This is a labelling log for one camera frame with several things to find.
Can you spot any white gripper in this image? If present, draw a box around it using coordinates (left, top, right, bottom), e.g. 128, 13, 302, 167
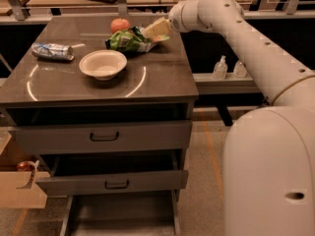
143, 0, 197, 38

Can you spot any red apple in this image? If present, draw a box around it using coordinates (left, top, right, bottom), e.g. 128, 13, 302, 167
110, 19, 131, 33

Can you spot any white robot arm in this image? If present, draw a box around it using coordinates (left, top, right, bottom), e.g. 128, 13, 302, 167
168, 0, 315, 236

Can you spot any grey drawer cabinet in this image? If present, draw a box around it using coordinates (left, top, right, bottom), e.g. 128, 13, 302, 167
0, 14, 199, 236

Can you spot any grey top drawer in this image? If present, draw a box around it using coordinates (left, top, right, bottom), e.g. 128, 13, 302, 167
10, 120, 192, 155

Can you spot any grey drawer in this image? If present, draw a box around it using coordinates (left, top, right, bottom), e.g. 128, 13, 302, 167
36, 150, 188, 196
10, 120, 192, 155
59, 191, 180, 236

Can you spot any grey middle drawer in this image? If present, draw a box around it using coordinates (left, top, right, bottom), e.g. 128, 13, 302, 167
36, 150, 188, 196

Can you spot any grey bottom drawer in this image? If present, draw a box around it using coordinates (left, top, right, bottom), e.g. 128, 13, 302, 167
59, 191, 180, 236

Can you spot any green chip bag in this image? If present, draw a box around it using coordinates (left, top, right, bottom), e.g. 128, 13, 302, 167
105, 27, 169, 53

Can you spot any white paper bowl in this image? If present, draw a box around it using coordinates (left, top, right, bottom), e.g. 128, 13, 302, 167
79, 50, 127, 81

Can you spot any left clear sanitizer bottle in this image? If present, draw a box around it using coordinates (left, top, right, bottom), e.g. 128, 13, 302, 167
213, 55, 227, 80

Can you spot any clear sanitizer bottle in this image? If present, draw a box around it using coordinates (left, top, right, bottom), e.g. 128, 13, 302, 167
213, 55, 227, 80
233, 61, 247, 78

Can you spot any right clear sanitizer bottle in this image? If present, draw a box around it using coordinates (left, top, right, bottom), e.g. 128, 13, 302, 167
233, 61, 247, 78

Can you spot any crushed blue white can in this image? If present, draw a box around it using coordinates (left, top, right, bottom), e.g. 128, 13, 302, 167
31, 42, 75, 61

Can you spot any wooden box with tape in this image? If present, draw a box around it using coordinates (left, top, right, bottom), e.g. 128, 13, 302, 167
0, 128, 48, 208

